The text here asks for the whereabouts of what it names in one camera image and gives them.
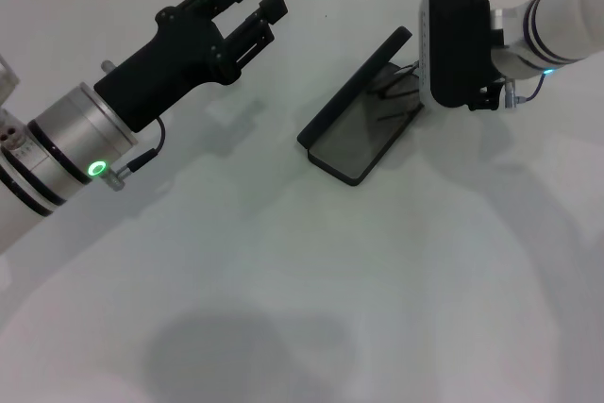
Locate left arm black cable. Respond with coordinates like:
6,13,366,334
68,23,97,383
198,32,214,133
109,117,169,193

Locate black glasses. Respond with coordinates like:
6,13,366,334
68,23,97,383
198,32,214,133
367,60,424,125

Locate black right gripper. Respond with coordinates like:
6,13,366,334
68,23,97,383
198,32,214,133
466,76,507,113

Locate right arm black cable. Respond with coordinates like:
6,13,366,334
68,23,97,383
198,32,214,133
513,70,552,105

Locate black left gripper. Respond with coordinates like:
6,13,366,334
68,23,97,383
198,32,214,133
93,0,290,135

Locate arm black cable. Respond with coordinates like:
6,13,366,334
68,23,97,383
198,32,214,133
513,70,552,105
109,117,169,193

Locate black glasses case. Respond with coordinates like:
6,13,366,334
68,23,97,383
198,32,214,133
296,25,426,187

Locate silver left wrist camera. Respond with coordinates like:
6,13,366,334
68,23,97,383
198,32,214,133
0,52,23,109

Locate right gripper silver connector stub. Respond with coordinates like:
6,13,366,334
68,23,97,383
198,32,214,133
501,81,518,110

